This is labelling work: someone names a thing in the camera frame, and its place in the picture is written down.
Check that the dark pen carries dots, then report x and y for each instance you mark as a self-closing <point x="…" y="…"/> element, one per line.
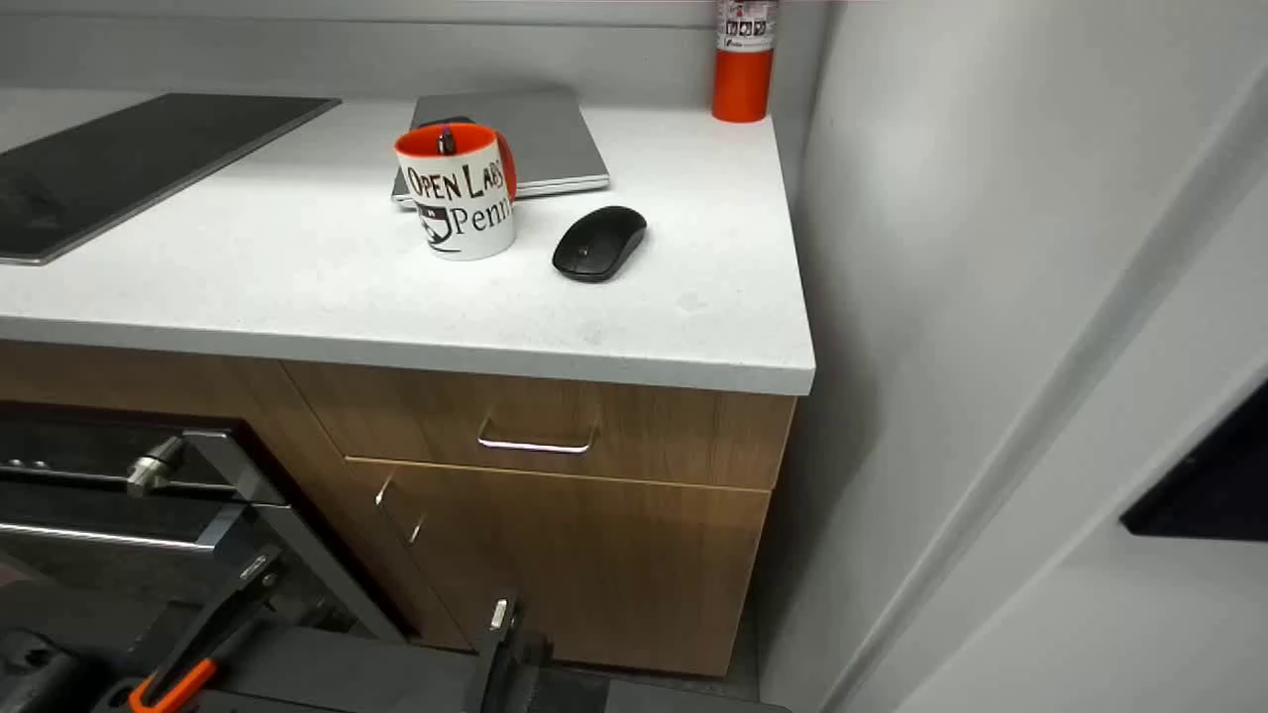
<point x="446" y="142"/>

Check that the wooden drawer front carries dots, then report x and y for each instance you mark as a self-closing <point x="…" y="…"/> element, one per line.
<point x="677" y="428"/>

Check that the black computer mouse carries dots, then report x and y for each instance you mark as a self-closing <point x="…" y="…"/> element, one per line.
<point x="599" y="245"/>

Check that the wooden cabinet door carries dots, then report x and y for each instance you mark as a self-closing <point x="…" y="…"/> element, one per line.
<point x="598" y="568"/>

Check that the grey closed laptop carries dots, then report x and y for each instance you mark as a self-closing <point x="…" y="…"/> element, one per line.
<point x="558" y="142"/>

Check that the white mug with orange inside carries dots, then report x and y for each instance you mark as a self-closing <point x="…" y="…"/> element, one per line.
<point x="462" y="201"/>

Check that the orange white bottle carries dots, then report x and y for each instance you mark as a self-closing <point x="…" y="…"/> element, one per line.
<point x="742" y="80"/>

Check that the white tall cabinet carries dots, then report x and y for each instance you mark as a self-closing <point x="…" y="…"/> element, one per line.
<point x="1006" y="332"/>

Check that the black induction cooktop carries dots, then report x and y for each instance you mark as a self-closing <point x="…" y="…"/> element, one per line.
<point x="131" y="163"/>

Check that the black recessed panel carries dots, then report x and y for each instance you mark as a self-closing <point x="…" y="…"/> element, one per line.
<point x="1212" y="489"/>

